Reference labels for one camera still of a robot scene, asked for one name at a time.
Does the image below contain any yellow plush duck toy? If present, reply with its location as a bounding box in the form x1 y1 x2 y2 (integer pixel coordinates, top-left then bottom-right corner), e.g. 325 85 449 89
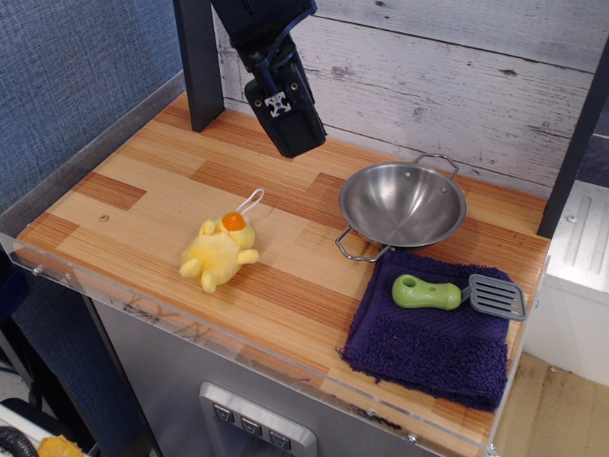
179 188 265 293

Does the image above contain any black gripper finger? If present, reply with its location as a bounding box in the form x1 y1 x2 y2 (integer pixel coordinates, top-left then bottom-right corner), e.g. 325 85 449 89
273 86 326 157
245 80 285 155

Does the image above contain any green handled grey spatula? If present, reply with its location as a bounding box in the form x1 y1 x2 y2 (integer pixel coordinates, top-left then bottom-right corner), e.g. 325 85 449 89
391 274 527 322

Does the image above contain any black vertical post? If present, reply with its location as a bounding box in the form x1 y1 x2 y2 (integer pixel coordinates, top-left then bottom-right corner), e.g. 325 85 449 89
173 0 225 132
537 70 609 238

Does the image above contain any stainless steel pot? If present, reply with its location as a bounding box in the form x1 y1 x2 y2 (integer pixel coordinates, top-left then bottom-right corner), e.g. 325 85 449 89
336 153 467 263

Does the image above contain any silver control panel with buttons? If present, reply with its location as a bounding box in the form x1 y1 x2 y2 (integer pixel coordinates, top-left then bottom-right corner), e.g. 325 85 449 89
199 382 318 456

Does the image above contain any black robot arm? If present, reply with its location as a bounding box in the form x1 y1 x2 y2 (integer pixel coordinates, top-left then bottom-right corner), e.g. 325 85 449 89
212 0 326 158

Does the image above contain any black vertical post left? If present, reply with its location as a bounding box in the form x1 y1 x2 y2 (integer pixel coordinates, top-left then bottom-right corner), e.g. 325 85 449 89
173 0 225 132

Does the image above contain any black vertical post right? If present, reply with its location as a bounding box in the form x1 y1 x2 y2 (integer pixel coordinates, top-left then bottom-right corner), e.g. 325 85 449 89
537 70 609 238

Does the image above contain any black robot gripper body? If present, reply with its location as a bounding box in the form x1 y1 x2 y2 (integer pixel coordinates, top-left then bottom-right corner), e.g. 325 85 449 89
229 9 305 103

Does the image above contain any yellow object bottom left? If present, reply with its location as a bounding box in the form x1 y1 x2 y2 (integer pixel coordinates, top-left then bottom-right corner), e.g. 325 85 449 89
37 435 85 457

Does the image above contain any purple folded towel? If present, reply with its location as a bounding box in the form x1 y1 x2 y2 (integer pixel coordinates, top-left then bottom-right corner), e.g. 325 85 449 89
342 249 509 411

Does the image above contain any stainless steel cabinet front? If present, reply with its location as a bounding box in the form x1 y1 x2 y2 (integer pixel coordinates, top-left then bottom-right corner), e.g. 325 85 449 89
93 301 431 456

